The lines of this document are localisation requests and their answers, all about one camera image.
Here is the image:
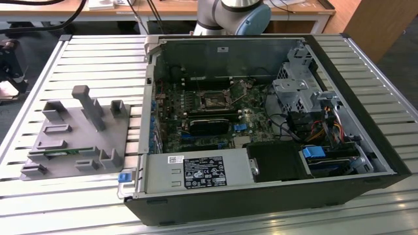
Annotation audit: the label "black RAM slot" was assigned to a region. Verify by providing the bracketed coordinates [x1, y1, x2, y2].
[186, 109, 241, 116]
[187, 113, 242, 120]

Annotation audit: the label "CPU socket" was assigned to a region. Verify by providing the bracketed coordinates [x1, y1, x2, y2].
[198, 90, 237, 113]

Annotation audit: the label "black graphics card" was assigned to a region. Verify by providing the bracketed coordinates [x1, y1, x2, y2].
[189, 118, 231, 137]

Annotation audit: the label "silver chipset heatsink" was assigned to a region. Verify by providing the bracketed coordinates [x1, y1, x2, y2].
[234, 137, 251, 149]

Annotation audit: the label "green motherboard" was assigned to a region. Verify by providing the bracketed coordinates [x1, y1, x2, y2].
[151, 78, 289, 154]

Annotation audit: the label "metal socket cover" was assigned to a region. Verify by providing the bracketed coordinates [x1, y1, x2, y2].
[225, 78, 255, 104]

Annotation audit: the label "grey power supply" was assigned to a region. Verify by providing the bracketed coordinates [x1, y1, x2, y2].
[140, 148, 257, 198]

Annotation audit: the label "black plastic shroud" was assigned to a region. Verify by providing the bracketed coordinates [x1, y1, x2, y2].
[245, 143, 311, 184]

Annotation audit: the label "silver metal disk bay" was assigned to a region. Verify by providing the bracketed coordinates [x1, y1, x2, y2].
[273, 46, 343, 123]

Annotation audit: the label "hard disk in blue carrier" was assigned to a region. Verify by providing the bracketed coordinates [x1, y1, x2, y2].
[302, 145, 358, 178]

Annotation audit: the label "black PC case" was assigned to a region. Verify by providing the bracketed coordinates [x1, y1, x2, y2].
[116, 33, 413, 227]

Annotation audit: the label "grey parts rack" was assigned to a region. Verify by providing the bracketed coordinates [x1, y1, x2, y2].
[19, 85, 134, 182]

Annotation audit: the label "green RAM stick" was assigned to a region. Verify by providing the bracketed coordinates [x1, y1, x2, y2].
[44, 146, 95, 157]

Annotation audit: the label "white papers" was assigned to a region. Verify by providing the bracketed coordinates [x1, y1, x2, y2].
[270, 0, 315, 8]

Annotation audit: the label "white desk device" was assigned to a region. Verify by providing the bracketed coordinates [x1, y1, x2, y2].
[88, 0, 132, 11]

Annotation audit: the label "wooden cabinet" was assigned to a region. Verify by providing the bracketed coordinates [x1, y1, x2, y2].
[322, 0, 418, 64]

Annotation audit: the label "black wire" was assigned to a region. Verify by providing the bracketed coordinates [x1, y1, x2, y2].
[263, 90, 305, 143]

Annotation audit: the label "yellow red wire bundle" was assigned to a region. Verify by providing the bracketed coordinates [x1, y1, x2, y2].
[306, 105, 347, 145]

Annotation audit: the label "thin black cable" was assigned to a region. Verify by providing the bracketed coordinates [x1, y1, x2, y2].
[147, 0, 163, 23]
[128, 0, 148, 35]

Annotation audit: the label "thick black cable hose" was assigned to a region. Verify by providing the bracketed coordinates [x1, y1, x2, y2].
[0, 0, 88, 34]

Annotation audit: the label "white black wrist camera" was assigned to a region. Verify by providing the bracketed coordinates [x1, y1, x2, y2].
[0, 48, 30, 101]

